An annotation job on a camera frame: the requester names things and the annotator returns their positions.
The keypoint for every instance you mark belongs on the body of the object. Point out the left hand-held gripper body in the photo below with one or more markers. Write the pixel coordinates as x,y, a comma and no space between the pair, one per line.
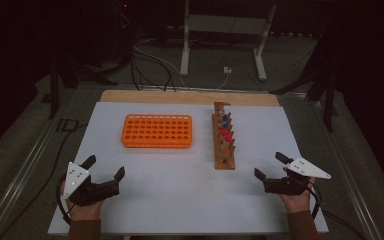
90,191

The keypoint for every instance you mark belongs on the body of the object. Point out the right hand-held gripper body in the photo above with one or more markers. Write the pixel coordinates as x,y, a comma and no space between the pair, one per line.
286,186

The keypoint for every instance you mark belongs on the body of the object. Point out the wooden tube rack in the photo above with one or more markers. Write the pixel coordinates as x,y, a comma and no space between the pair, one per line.
225,161

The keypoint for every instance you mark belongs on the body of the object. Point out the red capped test tube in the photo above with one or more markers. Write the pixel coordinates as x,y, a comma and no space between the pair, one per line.
228,137
223,132

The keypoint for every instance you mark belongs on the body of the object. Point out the orange tube rack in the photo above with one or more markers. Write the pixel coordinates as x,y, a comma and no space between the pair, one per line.
156,131

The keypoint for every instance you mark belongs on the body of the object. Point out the blue capped test tube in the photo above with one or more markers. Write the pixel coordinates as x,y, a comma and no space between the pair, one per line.
225,118
226,126

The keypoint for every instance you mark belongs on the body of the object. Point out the person's right hand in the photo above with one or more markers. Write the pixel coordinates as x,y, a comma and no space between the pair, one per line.
296,202

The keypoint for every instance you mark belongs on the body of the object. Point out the person's left hand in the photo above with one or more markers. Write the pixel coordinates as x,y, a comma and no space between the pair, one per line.
85,211

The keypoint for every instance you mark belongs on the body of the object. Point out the black tripod stand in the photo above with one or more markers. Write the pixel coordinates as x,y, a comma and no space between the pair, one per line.
54,93
328,106

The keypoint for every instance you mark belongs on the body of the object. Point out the white power plug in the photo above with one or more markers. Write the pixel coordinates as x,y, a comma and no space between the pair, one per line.
227,70

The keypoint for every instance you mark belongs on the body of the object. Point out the white metal stand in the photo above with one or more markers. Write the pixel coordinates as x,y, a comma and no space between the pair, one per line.
185,50

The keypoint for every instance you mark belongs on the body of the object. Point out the dark equipment with red light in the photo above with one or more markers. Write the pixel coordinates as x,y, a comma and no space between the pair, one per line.
125,20

